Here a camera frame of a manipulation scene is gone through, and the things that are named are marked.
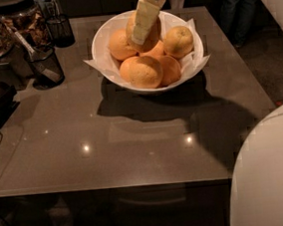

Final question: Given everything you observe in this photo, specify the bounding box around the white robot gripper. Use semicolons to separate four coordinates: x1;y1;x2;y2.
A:
132;0;184;45

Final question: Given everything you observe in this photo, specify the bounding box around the front left hidden orange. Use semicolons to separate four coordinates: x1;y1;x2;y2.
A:
120;56;138;83

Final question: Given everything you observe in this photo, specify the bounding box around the front large orange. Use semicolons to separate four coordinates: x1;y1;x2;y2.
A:
129;56;163;89

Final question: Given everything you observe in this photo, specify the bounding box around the white paper bowl liner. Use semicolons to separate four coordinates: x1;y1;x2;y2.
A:
79;9;213;94

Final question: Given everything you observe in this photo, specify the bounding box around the white ceramic bowl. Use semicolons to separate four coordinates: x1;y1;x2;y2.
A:
87;3;208;101

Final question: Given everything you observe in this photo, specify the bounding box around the black mesh cup far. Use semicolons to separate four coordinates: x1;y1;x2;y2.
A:
46;14;76;48

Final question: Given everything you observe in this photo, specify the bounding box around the black mesh cup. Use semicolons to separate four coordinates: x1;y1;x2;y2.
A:
24;45;65;90
46;14;76;48

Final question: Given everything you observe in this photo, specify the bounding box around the person in dark jeans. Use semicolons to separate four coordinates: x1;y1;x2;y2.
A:
219;0;257;48

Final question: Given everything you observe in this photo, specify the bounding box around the black mesh cup near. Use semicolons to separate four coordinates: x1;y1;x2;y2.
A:
24;45;65;90

